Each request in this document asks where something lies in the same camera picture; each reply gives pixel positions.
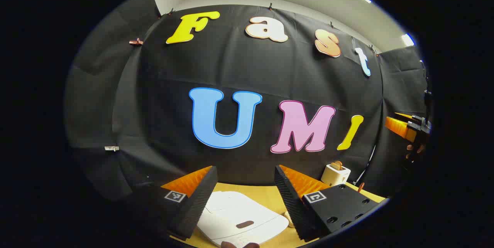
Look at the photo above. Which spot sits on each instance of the white cloth clip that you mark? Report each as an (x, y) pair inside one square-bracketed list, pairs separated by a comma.
[(112, 148)]

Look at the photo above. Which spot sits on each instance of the white toaster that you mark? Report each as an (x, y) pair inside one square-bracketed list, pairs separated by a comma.
[(335, 176)]

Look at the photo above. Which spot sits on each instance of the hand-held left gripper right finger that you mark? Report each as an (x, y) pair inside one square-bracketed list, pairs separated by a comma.
[(289, 201)]

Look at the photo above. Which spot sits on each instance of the white rice cooker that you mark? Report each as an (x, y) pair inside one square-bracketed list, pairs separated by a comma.
[(239, 213)]

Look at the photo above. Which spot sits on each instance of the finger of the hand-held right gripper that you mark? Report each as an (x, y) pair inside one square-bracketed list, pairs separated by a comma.
[(399, 127), (404, 116)]

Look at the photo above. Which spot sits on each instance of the copper cloth clip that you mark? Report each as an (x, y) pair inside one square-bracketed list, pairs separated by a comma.
[(136, 41)]

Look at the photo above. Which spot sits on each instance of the brown toast slice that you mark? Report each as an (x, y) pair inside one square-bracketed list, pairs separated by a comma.
[(337, 165)]

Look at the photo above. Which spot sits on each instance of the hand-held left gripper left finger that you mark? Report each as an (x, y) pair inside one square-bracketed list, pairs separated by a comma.
[(198, 201)]

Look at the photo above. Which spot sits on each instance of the brown wooden spoon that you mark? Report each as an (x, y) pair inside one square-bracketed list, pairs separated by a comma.
[(361, 188)]

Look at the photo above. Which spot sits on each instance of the black backdrop cloth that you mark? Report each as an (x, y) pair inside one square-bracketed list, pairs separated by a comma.
[(154, 105)]

